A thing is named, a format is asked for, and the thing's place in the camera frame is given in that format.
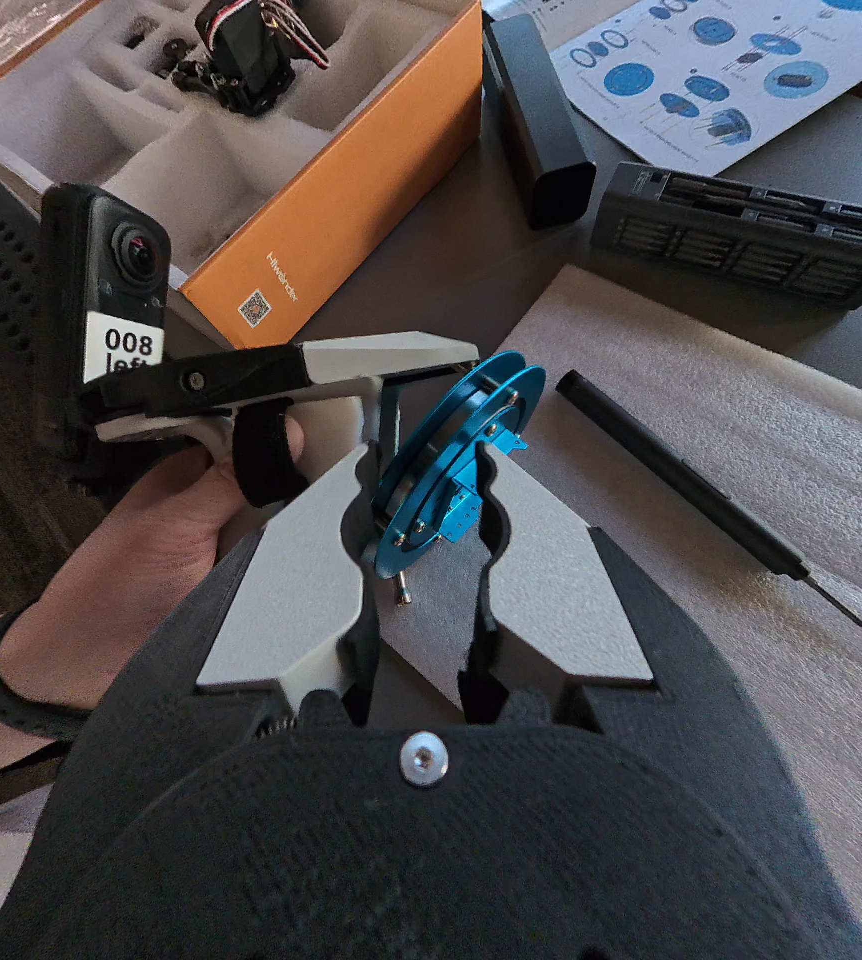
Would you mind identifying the blue metal turntable disc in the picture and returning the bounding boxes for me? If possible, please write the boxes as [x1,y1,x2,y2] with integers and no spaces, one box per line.
[367,351,549,609]

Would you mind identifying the orange cardboard box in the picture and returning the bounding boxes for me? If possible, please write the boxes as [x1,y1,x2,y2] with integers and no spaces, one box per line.
[0,0,484,350]

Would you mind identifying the black precision screwdriver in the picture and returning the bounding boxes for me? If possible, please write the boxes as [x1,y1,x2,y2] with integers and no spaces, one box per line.
[554,369,862,631]

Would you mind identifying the printed instruction sheet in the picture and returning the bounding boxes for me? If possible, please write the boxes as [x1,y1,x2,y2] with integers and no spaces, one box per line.
[549,0,862,179]

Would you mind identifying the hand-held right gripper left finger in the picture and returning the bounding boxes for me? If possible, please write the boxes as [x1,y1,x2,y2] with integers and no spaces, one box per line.
[195,442,383,714]

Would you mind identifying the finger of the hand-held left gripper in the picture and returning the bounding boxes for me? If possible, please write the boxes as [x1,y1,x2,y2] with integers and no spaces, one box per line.
[298,330,482,465]

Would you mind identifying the grey desk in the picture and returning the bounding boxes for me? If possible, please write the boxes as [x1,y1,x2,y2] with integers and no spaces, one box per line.
[168,0,862,725]

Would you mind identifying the dark grey case sleeve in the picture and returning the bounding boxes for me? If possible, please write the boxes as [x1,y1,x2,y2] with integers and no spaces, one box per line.
[482,13,598,232]

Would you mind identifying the white foam sheet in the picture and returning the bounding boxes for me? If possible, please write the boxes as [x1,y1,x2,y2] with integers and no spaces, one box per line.
[382,264,862,960]

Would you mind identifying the black screwdriver bit case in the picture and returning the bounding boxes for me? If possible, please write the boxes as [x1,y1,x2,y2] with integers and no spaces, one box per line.
[590,161,862,312]

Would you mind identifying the person's left hand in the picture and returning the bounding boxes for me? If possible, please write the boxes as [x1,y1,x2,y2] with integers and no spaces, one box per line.
[18,414,306,714]

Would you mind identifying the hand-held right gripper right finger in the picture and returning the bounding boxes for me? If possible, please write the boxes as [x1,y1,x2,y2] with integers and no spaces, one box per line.
[459,442,658,727]

